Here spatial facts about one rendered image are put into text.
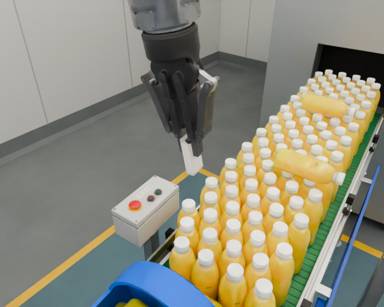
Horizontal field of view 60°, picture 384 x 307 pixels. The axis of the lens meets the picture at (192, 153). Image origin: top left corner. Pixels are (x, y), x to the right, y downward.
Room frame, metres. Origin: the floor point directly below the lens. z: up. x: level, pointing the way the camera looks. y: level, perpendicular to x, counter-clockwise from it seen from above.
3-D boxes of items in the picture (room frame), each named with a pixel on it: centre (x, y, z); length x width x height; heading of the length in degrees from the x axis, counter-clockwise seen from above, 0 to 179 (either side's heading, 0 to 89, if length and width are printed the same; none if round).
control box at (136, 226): (0.76, 0.14, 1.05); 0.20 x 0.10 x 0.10; 146
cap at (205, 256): (0.53, -0.03, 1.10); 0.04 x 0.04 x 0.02
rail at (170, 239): (1.27, -0.31, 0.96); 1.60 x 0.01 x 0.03; 146
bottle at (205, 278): (0.53, -0.03, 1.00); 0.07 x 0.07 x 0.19
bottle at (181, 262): (0.57, 0.03, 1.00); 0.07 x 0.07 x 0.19
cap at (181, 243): (0.57, 0.03, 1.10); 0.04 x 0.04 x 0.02
